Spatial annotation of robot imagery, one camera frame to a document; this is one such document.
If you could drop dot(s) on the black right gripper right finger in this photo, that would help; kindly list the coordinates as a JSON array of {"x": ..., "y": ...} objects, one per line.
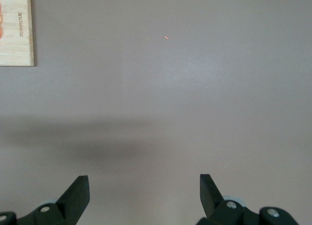
[{"x": 212, "y": 203}]

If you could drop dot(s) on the bamboo cutting board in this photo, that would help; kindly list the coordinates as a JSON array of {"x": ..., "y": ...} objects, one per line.
[{"x": 17, "y": 47}]

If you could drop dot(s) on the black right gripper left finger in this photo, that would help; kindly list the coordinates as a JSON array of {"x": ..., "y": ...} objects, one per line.
[{"x": 70, "y": 203}]

